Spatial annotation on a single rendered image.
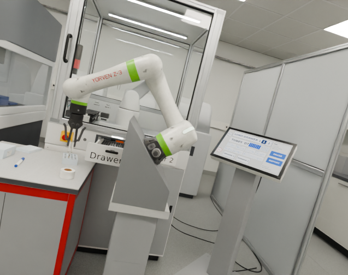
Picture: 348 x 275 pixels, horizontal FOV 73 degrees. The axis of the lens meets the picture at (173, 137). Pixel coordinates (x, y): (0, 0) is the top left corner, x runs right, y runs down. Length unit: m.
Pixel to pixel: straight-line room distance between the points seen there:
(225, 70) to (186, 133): 4.17
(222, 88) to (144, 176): 4.26
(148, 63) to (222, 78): 4.01
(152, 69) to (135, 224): 0.78
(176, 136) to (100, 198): 0.95
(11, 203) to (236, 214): 1.40
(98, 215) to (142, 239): 0.74
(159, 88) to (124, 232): 0.79
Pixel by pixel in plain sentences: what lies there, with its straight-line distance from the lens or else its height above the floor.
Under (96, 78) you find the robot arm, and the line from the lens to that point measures 1.31.
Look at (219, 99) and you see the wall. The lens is 5.16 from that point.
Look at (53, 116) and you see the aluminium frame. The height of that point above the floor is 0.99.
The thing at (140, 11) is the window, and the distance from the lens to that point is 1.83.
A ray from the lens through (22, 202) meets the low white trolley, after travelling 1.33.
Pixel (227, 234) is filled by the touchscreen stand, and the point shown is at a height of 0.41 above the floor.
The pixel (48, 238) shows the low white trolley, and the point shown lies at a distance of 1.38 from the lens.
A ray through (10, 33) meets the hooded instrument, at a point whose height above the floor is 1.45.
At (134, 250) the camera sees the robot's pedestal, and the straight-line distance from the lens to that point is 1.30.
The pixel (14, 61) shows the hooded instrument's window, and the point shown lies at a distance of 2.11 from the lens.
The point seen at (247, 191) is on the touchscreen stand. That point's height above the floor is 0.78.
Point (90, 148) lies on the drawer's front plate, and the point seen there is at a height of 0.90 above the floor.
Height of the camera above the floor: 1.23
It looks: 7 degrees down
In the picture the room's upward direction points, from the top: 14 degrees clockwise
